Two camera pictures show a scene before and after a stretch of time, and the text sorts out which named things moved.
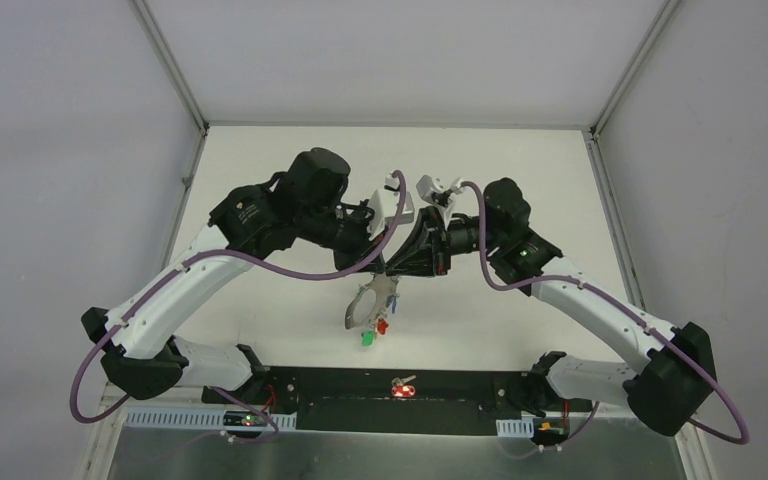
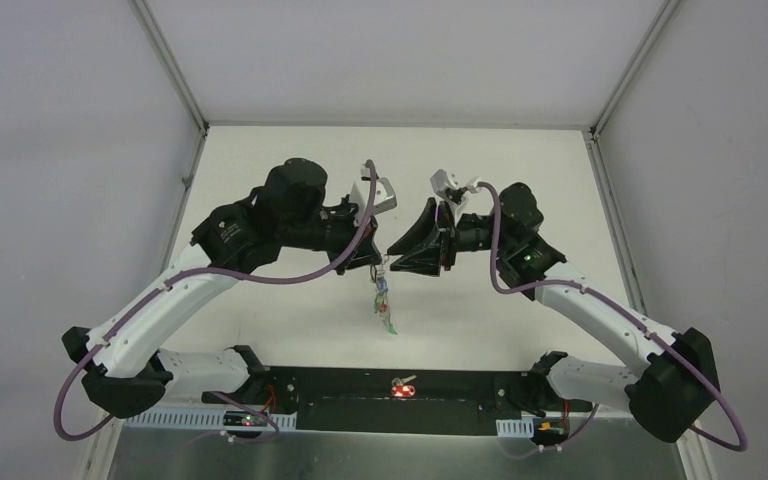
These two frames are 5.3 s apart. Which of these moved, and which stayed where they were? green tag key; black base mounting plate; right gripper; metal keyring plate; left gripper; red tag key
Moved: metal keyring plate; green tag key
Stayed: right gripper; left gripper; black base mounting plate; red tag key
